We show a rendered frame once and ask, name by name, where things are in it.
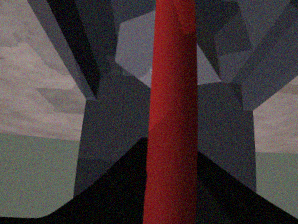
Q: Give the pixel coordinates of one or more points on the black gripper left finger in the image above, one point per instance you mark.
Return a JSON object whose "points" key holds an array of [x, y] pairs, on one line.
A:
{"points": [[116, 198]]}

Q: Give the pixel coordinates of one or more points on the red peg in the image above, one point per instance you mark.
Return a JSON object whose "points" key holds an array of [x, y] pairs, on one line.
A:
{"points": [[172, 165]]}

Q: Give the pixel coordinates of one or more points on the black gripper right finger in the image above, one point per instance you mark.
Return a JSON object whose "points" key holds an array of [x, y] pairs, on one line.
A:
{"points": [[221, 199]]}

